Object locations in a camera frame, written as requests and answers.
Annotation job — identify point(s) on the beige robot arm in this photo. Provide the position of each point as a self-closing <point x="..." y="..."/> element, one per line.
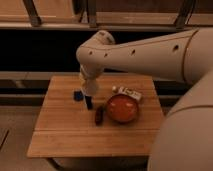
<point x="185" y="139"/>

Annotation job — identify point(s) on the blue eraser block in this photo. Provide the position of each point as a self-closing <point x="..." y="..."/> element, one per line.
<point x="78" y="96"/>

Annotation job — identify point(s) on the red round bowl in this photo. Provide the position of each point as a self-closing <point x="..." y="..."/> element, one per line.
<point x="122" y="108"/>

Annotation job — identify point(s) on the dark red oblong object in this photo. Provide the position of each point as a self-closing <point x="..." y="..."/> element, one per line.
<point x="99" y="115"/>

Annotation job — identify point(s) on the wooden table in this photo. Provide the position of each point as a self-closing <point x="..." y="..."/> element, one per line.
<point x="66" y="128"/>

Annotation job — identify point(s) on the wooden wall shelf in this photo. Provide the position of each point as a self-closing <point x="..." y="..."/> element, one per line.
<point x="118" y="15"/>

